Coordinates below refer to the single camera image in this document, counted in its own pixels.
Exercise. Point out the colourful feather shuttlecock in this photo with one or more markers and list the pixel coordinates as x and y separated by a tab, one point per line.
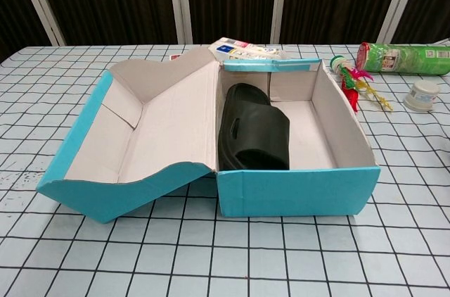
348	82

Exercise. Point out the blue checked tablecloth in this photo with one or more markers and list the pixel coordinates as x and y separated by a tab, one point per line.
225	258

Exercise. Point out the green chips can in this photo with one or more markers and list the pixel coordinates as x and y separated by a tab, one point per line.
404	59

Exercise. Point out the red blue photo card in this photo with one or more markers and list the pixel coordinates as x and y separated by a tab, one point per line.
176	56

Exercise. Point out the light blue shoe box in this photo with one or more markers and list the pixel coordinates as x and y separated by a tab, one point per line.
299	191

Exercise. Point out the black rubber slipper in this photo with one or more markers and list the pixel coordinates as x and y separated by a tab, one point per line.
256	124

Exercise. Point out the white snack pack yellow ends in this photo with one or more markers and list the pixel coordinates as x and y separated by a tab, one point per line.
246	50

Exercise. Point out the small white jar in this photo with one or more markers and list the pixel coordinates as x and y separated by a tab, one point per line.
422	96

